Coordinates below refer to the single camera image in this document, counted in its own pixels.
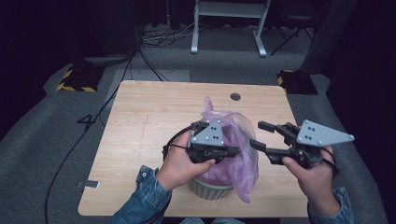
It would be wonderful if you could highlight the person's left hand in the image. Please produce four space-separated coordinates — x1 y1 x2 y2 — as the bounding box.
156 130 216 191

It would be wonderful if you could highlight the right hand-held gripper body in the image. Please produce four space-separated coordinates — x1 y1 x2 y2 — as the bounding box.
265 119 356 169

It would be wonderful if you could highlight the person's left leg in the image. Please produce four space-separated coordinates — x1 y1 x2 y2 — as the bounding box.
179 217 205 224

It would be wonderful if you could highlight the bundle of floor cables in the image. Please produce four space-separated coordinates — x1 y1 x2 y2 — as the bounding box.
140 15 200 49

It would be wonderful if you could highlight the purple plastic trash bag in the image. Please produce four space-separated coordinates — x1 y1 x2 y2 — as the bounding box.
197 96 260 204

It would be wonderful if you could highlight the person's leg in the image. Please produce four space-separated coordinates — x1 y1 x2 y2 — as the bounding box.
211 217 247 224
179 217 205 224

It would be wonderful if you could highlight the grey tape tab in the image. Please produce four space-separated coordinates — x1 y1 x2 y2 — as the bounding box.
76 179 101 189

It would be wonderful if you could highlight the grey curtain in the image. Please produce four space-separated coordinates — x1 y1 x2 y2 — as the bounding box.
299 0 360 76

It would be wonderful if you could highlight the yellow black striped base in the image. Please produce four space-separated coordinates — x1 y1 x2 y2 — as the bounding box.
276 69 319 96
56 65 106 93

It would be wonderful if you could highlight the person's right hand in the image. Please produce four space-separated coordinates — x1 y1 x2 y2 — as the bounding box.
281 147 341 216

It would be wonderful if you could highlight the white metal desk frame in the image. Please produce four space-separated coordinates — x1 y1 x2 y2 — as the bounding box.
190 0 273 58

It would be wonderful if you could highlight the black tripod stand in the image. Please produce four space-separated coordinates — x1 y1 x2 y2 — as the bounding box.
269 12 316 57

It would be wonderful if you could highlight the right hand-held gripper cable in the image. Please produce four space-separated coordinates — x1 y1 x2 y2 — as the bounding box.
320 147 341 175

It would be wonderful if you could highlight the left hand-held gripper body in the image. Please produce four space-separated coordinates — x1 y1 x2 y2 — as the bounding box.
186 119 226 164

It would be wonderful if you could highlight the person's right leg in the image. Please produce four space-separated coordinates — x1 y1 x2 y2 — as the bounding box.
211 217 247 224

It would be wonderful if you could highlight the long black floor cable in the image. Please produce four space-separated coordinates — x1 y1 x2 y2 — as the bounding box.
44 49 139 224

